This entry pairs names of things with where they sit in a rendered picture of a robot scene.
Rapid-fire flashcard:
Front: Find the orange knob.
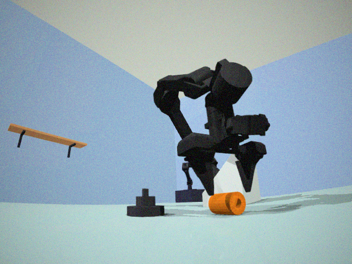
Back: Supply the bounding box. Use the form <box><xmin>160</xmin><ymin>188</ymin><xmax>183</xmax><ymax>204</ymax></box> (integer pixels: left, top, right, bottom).
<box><xmin>208</xmin><ymin>191</ymin><xmax>246</xmax><ymax>215</ymax></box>

